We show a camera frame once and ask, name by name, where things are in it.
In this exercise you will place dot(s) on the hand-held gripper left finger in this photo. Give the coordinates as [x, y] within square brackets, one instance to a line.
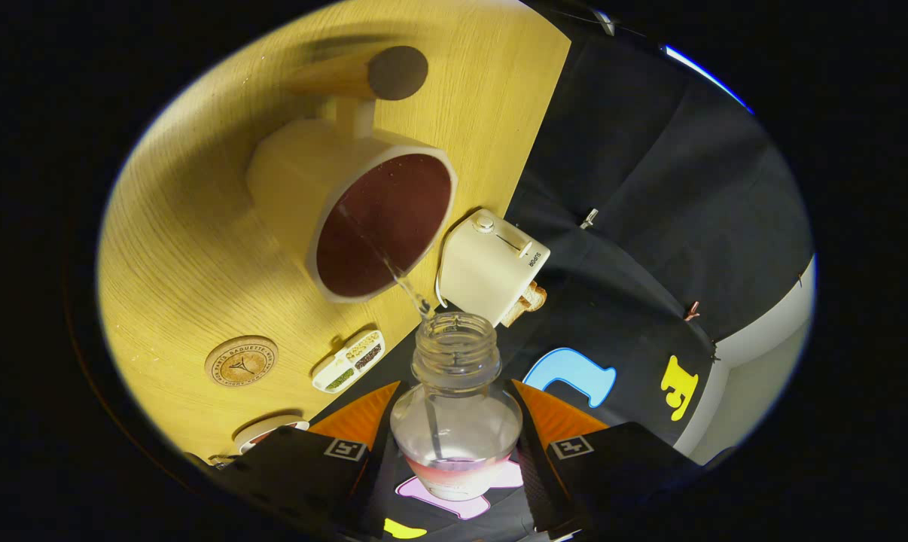
[371, 489]

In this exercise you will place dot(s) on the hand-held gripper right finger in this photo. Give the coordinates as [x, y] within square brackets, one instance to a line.
[538, 489]

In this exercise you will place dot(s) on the clear plastic juice bottle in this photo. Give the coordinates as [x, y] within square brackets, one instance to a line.
[458, 436]

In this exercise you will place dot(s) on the round wooden coaster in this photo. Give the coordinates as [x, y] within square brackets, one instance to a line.
[241, 361]

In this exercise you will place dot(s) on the cream cup with red inside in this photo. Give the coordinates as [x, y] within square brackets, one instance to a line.
[379, 226]

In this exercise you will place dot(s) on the white divided condiment dish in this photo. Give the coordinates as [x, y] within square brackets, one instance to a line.
[348, 361]

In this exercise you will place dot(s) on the white round plate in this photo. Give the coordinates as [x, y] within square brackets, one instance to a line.
[254, 430]

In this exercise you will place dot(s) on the toast slice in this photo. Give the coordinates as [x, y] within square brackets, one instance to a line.
[516, 312]
[537, 296]

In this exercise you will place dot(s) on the cream toaster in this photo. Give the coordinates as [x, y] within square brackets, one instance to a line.
[484, 271]

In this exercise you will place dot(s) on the red cloth clip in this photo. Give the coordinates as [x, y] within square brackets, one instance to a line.
[693, 310]

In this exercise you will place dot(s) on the silver cloth clip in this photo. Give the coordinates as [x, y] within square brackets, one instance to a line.
[589, 218]

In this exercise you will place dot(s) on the wooden table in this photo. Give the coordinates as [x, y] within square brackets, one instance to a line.
[183, 241]

